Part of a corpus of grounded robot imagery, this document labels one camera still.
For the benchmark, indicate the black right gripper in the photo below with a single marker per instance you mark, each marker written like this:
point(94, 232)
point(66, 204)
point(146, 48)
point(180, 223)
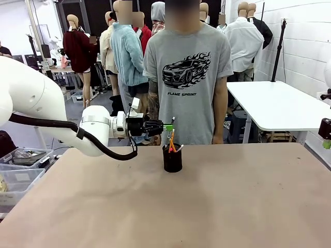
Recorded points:
point(325, 129)

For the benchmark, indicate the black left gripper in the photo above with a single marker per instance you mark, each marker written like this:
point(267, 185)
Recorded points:
point(135, 127)

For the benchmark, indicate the yellow pencil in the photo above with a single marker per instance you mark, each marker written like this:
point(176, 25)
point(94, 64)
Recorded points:
point(172, 135)

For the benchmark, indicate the person's left forearm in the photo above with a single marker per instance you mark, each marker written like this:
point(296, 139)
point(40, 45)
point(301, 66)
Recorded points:
point(220, 116)

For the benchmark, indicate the person's tattooed right forearm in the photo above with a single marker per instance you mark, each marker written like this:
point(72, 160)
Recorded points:
point(154, 108)

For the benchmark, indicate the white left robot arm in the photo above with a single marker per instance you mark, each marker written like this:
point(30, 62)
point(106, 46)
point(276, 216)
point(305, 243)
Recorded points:
point(26, 90)

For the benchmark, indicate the black mesh pen holder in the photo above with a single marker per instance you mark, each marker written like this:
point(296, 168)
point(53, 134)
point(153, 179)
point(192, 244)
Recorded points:
point(172, 162)

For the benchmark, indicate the person's right hand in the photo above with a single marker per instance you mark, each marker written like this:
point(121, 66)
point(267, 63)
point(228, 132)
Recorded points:
point(155, 140)

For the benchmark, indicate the person's left hand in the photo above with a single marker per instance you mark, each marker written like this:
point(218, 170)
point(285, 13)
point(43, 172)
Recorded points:
point(218, 139)

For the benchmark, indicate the person in grey t-shirt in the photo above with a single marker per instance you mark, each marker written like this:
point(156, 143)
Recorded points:
point(186, 108)

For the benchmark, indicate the wooden pallet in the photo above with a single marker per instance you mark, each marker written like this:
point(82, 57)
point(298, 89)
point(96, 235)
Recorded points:
point(279, 136)

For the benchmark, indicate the large white table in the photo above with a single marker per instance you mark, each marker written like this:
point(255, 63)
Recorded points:
point(279, 108)

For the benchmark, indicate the mannequin in light blue fleece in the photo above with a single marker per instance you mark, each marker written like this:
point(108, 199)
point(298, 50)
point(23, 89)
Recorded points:
point(128, 51)

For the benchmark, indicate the clear floor storage bin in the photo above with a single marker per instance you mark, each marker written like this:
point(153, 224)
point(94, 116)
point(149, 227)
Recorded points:
point(76, 96)

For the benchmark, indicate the mannequin in cream jacket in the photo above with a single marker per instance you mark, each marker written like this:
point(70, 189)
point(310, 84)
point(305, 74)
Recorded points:
point(106, 51)

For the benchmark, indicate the mannequin in red jacket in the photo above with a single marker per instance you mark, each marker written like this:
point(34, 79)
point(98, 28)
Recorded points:
point(146, 36)

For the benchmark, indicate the mannequin in maroon sweater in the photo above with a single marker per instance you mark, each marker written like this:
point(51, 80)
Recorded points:
point(77, 51)

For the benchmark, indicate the mannequin in plaid shirt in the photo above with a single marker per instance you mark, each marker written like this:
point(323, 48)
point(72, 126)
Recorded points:
point(157, 15)

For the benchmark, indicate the mannequin in white shirt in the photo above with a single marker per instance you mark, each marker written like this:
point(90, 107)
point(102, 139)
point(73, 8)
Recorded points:
point(243, 44)

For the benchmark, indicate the bare beige mannequin head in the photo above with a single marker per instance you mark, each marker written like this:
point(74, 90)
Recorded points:
point(204, 10)

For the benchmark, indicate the mannequin in black jacket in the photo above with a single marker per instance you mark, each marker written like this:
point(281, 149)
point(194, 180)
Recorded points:
point(263, 28)

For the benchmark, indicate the clear bin with grey tray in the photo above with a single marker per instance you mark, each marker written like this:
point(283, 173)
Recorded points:
point(26, 158)

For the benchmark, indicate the black office chair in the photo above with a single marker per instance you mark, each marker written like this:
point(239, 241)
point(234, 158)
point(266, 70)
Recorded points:
point(32, 60)
point(19, 58)

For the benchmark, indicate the slanted metal pole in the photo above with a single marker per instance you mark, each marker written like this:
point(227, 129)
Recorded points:
point(38, 37)

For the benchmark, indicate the clear empty plastic bin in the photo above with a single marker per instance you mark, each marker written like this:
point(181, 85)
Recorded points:
point(18, 186)

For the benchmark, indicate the black bag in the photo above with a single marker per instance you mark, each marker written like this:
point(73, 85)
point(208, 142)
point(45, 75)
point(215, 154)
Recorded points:
point(5, 143)

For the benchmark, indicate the seated person in black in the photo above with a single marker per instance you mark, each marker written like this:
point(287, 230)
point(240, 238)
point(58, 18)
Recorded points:
point(3, 50)

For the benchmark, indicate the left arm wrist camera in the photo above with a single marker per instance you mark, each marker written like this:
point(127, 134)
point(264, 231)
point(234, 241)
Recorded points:
point(135, 102)

